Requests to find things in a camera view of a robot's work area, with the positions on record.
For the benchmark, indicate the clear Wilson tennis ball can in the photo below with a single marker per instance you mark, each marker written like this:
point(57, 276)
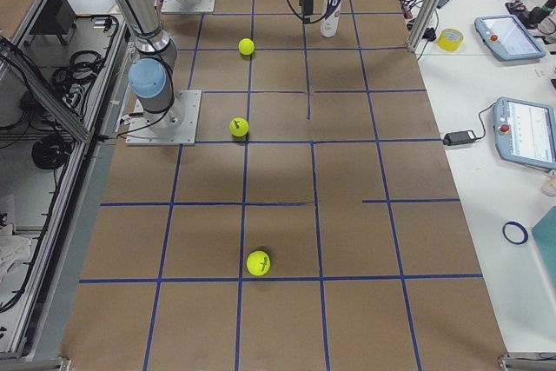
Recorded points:
point(330, 21)

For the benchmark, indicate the tennis ball near gripper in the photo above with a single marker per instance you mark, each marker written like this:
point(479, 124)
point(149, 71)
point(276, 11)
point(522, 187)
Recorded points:
point(246, 46)

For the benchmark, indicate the tennis ball left front corner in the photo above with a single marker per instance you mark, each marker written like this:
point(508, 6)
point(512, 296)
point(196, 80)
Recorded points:
point(238, 127)

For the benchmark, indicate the tennis ball centre front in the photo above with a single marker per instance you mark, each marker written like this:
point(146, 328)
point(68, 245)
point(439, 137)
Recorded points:
point(258, 263)

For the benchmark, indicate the yellow tape roll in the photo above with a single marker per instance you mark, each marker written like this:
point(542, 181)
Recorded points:
point(450, 39)

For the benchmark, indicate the teach pendant far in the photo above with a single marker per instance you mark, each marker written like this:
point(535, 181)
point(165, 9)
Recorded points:
point(508, 38)

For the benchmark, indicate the teach pendant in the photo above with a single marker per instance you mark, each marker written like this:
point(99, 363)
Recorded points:
point(508, 38)
point(524, 132)

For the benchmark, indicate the small black power brick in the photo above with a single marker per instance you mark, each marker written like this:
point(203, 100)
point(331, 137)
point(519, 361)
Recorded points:
point(462, 137)

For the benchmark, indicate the teach pendant near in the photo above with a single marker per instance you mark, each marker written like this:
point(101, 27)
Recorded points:
point(524, 132)

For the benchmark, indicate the teal box corner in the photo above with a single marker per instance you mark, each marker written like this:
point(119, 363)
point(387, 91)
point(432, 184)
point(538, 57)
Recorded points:
point(544, 236)

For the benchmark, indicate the white cloth rag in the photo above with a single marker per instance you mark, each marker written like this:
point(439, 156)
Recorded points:
point(15, 250)

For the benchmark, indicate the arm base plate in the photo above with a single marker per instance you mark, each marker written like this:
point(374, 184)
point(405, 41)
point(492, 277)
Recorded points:
point(177, 127)
point(187, 7)

